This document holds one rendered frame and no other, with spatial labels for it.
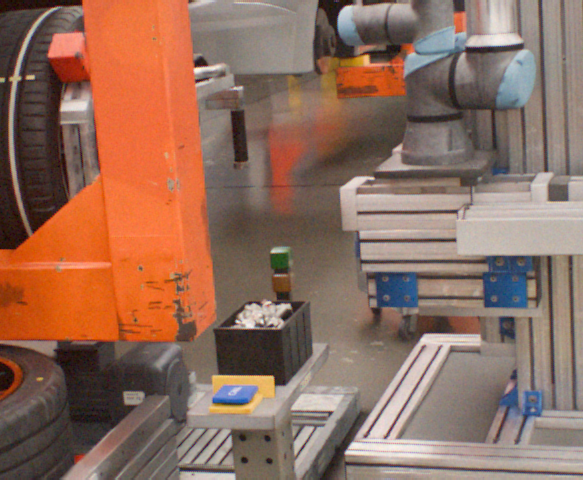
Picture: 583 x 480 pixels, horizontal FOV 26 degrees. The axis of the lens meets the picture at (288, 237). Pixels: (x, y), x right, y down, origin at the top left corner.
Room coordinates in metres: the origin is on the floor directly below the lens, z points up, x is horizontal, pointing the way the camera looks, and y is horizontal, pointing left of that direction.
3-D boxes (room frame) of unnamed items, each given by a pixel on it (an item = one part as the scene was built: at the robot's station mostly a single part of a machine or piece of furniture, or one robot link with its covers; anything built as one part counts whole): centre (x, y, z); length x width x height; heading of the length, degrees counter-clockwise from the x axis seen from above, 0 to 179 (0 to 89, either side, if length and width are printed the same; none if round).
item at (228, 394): (2.22, 0.12, 0.47); 0.07 x 0.07 x 0.02; 74
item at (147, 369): (2.78, 0.47, 0.26); 0.42 x 0.18 x 0.35; 74
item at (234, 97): (3.13, 0.13, 0.93); 0.09 x 0.05 x 0.05; 74
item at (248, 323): (2.42, 0.06, 0.51); 0.20 x 0.14 x 0.13; 162
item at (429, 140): (2.59, -0.32, 0.87); 0.15 x 0.15 x 0.10
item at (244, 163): (3.12, 0.10, 0.83); 0.04 x 0.04 x 0.16
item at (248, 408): (2.22, 0.12, 0.45); 0.08 x 0.08 x 0.01; 74
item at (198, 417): (2.38, 0.07, 0.44); 0.43 x 0.17 x 0.03; 164
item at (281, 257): (2.57, 0.02, 0.64); 0.04 x 0.04 x 0.04; 74
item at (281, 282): (2.57, 0.02, 0.59); 0.04 x 0.04 x 0.04; 74
